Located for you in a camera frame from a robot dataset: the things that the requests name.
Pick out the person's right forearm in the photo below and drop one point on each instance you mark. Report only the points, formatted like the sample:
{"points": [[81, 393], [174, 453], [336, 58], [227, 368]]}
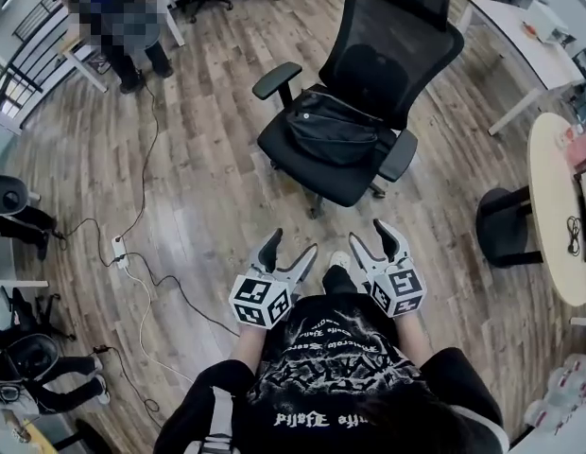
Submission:
{"points": [[413, 338]]}

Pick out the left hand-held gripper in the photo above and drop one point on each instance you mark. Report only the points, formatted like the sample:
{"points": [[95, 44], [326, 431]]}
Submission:
{"points": [[255, 301]]}

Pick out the black metal railing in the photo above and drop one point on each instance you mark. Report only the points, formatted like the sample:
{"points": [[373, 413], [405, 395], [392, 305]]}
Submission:
{"points": [[28, 55]]}

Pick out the black mesh office chair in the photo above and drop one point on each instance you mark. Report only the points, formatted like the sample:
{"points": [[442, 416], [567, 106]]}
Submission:
{"points": [[368, 74]]}

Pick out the white power strip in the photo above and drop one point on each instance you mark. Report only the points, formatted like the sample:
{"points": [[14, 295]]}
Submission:
{"points": [[119, 251]]}

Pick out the person's leg with white shoe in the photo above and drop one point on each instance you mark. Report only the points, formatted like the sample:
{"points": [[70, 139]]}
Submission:
{"points": [[339, 277]]}

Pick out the round beige table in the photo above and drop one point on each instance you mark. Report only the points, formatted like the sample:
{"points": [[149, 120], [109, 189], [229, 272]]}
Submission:
{"points": [[553, 215]]}

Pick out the person's black printed t-shirt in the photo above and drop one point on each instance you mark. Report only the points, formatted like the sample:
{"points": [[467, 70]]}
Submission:
{"points": [[331, 371]]}

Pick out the white rectangular desk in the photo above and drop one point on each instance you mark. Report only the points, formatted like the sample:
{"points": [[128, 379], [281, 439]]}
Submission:
{"points": [[524, 40]]}

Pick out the pink box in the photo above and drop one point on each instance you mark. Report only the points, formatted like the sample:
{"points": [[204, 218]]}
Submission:
{"points": [[583, 151]]}

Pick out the pack of plastic bottles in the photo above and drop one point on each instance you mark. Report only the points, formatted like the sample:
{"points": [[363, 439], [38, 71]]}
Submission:
{"points": [[564, 395]]}

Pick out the black bag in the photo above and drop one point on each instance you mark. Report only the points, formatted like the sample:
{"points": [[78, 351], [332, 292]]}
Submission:
{"points": [[333, 128]]}

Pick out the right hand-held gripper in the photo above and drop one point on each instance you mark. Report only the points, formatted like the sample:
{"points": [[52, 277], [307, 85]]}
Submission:
{"points": [[399, 289]]}

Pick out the person's left forearm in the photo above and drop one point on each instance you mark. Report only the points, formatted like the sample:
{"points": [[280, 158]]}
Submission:
{"points": [[250, 345]]}

